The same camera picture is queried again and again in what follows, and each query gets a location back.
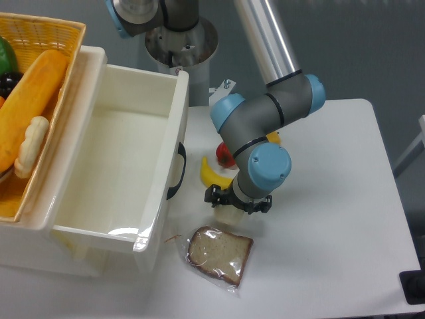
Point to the orange baguette loaf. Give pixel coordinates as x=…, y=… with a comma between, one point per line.
x=29, y=99

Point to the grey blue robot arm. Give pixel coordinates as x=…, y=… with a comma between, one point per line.
x=242, y=124

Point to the pale white pear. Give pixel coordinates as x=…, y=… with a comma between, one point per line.
x=228, y=214

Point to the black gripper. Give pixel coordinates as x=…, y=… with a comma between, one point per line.
x=216, y=196

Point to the black grape bunch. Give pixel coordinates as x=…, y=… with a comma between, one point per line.
x=8, y=81

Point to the cream pastry piece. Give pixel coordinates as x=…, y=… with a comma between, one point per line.
x=30, y=147

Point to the bagged bread slice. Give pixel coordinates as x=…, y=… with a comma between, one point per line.
x=216, y=255

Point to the metal mounting bracket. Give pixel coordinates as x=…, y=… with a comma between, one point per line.
x=224, y=89

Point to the yellow banana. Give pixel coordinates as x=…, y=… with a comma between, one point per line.
x=209, y=177

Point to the white furniture leg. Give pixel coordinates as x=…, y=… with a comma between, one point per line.
x=414, y=149

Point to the red bell pepper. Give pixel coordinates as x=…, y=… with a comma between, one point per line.
x=224, y=157

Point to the black drawer handle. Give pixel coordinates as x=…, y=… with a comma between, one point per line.
x=179, y=171

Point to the green bell pepper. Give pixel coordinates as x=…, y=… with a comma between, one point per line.
x=8, y=59

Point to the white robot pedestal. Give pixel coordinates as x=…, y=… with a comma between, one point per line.
x=190, y=51

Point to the yellow wicker basket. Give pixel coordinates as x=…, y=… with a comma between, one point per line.
x=46, y=50

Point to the yellow bell pepper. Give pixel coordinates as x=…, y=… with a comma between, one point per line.
x=274, y=137

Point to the black device at edge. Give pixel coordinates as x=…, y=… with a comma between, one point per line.
x=412, y=282

